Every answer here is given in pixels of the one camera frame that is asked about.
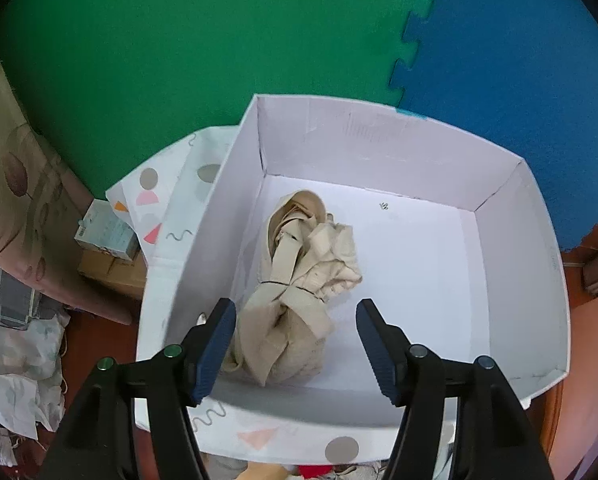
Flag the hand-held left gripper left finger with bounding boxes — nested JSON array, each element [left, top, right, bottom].
[[41, 297, 237, 480]]

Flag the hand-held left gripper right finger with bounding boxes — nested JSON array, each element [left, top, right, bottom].
[[355, 298, 554, 480]]

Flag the beige underwear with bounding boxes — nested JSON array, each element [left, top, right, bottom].
[[222, 190, 364, 387]]

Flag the brown cardboard box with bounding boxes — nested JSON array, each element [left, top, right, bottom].
[[77, 249, 148, 302]]

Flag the small teal white carton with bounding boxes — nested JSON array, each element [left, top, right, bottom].
[[74, 199, 142, 261]]

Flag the white cardboard storage box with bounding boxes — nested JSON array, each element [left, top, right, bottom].
[[105, 125, 530, 466]]

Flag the white floral cloth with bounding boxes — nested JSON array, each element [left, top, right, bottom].
[[0, 310, 72, 461]]

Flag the grey plaid cloth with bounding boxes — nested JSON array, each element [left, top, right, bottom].
[[0, 255, 60, 331]]

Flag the pink floral rolled mattress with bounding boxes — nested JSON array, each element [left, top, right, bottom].
[[0, 30, 134, 326]]

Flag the blue foam mat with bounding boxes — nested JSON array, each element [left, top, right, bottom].
[[386, 0, 598, 256]]

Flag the green foam mat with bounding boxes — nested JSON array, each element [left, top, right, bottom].
[[0, 0, 447, 201]]

